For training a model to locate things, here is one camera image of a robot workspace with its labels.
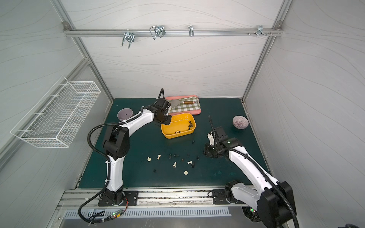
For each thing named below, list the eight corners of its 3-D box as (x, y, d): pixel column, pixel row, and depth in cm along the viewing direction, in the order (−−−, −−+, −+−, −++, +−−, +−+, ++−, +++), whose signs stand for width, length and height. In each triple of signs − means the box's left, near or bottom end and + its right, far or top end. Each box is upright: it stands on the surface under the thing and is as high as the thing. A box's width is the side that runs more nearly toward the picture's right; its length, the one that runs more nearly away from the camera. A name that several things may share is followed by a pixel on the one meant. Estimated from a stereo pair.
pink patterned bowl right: (233, 130, 102) (235, 127, 99) (230, 118, 109) (231, 115, 106) (248, 130, 102) (250, 127, 99) (244, 118, 109) (246, 115, 106)
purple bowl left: (118, 122, 107) (115, 117, 101) (122, 113, 113) (118, 108, 107) (132, 122, 107) (129, 117, 101) (135, 113, 113) (133, 108, 107)
